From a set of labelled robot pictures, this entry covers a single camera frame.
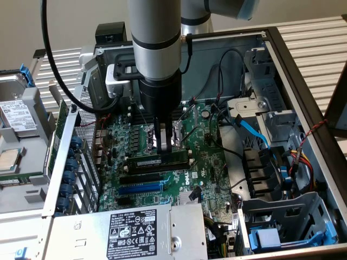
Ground red black twisted wire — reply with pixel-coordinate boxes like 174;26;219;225
288;118;329;177

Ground blue expansion slot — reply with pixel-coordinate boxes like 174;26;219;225
118;183;163;196

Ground long black expansion slot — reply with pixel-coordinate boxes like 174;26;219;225
119;173;161;185

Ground open metal PC case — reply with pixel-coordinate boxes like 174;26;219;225
42;25;347;260

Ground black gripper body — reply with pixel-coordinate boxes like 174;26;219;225
139;70;183;121

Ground RAM slot white latches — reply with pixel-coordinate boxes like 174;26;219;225
123;148;194;160
127;101;188;114
127;110;188;122
123;159;195;171

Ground grey disk bay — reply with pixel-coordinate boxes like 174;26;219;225
238;191;339;255

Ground black wire plug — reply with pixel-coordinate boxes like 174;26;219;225
189;186;203;202

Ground thick black wire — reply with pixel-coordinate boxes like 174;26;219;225
209;104;245;161

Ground thin black wire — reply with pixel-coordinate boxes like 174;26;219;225
215;48;247;106

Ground silver chipset heatsink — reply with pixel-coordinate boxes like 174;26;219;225
178;189;203;206

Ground black cable gold connector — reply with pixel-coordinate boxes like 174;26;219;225
178;32;194;75

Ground silver disk bay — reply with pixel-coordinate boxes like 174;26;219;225
226;47;303;144

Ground yellow red power wire bundle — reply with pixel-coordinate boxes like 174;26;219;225
290;150;318;192

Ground thin red wire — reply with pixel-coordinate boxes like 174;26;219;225
80;113;112;158

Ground green motherboard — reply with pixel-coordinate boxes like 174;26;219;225
97;100;241;215

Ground silver power supply black label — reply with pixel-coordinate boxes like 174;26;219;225
50;203;209;260

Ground grey parts rack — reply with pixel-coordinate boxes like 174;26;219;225
0;81;56;213

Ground green graphics card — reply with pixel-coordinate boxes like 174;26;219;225
46;78;72;178

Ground CPU socket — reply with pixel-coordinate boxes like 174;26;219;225
142;120;188;155

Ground silver CPU chip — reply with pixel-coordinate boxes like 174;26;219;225
0;147;24;172

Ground silver hard disk white label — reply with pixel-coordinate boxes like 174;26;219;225
0;72;39;138

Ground blue SATA wire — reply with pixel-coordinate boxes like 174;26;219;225
232;113;272;150

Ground blue disk carrier bracket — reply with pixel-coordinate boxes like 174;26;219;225
20;63;37;88

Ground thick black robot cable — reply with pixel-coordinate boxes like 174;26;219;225
40;0;121;114

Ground green RAM stick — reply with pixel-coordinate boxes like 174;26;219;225
0;173;41;186
126;151;190;168

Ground dark flat panel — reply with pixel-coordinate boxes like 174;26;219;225
324;61;347;139

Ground thin metal locking lever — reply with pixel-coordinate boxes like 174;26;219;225
180;126;199;144

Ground wrist camera silver mount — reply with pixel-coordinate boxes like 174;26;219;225
105;62;142;99

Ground blue case latch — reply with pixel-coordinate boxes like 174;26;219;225
15;246;28;260

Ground black box device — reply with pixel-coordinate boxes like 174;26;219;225
95;22;133;47

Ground black yellow wire bundle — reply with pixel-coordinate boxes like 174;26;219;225
203;215;239;259

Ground black fan shroud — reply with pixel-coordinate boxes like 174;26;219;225
242;147;284;203

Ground blue disk tray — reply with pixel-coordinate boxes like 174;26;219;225
248;219;339;252

